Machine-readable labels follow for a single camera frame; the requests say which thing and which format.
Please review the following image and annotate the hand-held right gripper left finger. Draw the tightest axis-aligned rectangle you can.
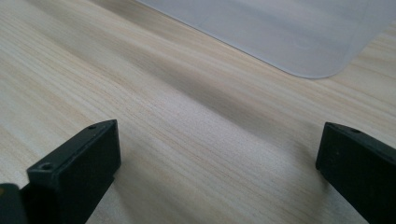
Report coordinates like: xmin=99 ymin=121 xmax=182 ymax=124
xmin=20 ymin=119 xmax=122 ymax=224

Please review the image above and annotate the translucent white plastic mat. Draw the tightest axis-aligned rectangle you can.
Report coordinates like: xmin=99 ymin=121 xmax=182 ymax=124
xmin=135 ymin=0 xmax=396 ymax=79

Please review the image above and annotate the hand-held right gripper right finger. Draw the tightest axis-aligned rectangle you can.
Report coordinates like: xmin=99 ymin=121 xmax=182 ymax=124
xmin=315 ymin=121 xmax=396 ymax=224

